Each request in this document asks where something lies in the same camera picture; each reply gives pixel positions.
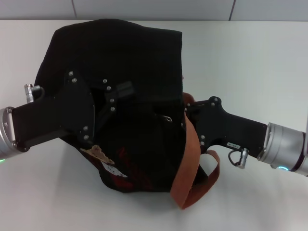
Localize left gripper cable with plug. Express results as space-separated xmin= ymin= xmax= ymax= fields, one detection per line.
xmin=23 ymin=83 xmax=45 ymax=104

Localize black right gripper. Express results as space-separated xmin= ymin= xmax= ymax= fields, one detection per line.
xmin=185 ymin=96 xmax=268 ymax=155

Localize black food bag orange straps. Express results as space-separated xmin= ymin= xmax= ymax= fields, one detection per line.
xmin=33 ymin=18 xmax=223 ymax=210

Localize right gripper cable with plug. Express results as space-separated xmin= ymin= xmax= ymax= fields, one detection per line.
xmin=227 ymin=148 xmax=251 ymax=168

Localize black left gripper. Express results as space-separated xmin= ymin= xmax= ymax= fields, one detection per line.
xmin=11 ymin=69 xmax=134 ymax=153

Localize gripper cable with plug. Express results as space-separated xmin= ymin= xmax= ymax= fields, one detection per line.
xmin=227 ymin=148 xmax=251 ymax=168
xmin=23 ymin=83 xmax=45 ymax=104

